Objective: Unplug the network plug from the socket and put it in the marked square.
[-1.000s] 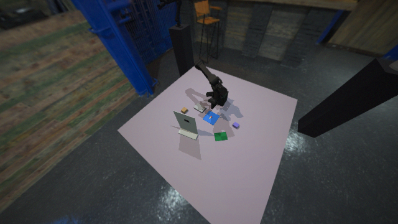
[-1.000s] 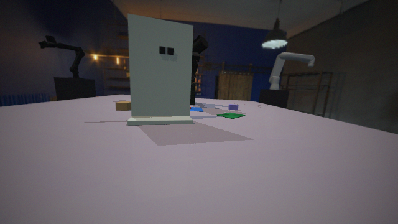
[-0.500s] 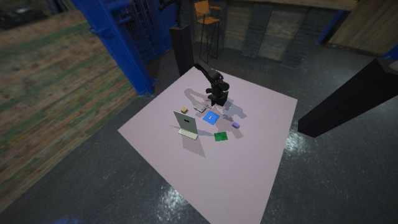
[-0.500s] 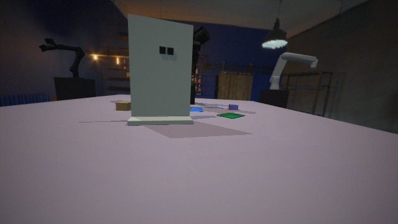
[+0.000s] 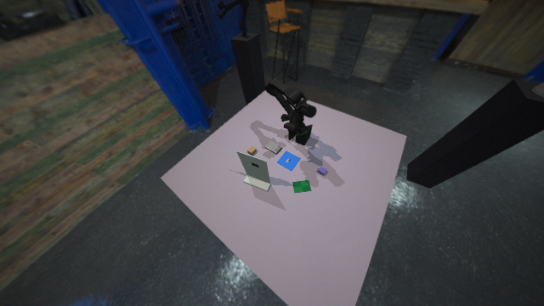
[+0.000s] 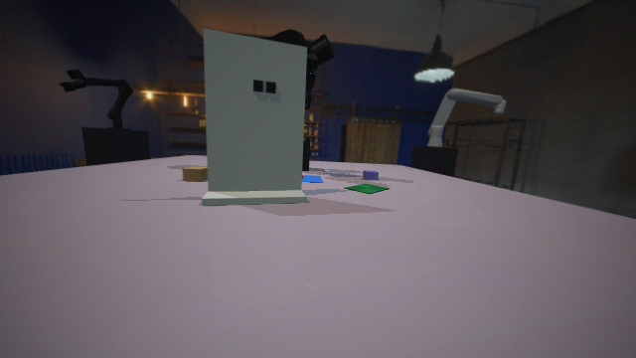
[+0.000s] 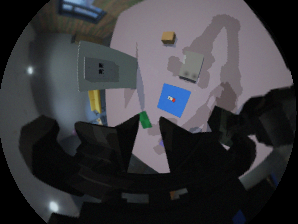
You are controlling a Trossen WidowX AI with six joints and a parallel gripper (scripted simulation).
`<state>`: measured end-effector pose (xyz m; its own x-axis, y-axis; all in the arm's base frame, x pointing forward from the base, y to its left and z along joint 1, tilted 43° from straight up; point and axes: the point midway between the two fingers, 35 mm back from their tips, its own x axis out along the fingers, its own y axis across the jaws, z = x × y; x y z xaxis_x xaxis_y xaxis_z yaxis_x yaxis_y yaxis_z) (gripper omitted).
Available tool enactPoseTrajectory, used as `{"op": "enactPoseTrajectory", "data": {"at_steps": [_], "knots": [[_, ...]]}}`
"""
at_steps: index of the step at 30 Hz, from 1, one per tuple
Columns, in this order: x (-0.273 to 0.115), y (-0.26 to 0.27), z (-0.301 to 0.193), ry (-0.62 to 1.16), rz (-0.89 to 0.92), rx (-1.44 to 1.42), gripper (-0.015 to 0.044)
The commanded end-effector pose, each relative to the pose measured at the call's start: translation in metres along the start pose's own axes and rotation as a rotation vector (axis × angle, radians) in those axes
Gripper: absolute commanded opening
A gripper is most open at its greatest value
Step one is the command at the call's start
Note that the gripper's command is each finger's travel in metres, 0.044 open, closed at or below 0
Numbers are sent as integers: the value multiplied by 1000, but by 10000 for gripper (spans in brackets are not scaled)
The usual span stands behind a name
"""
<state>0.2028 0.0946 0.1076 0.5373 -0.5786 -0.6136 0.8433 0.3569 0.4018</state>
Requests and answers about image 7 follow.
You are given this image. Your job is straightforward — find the green flat square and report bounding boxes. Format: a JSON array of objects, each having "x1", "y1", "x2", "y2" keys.
[{"x1": 138, "y1": 111, "x2": 153, "y2": 129}]

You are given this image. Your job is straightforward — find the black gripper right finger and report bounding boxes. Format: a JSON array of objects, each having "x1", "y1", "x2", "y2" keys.
[{"x1": 160, "y1": 117, "x2": 223, "y2": 172}]

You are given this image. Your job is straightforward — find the small brown block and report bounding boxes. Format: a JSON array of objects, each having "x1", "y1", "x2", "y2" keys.
[{"x1": 162, "y1": 31, "x2": 176, "y2": 44}]

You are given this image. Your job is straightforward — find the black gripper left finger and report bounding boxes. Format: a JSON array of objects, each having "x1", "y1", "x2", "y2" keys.
[{"x1": 74, "y1": 115, "x2": 140, "y2": 172}]

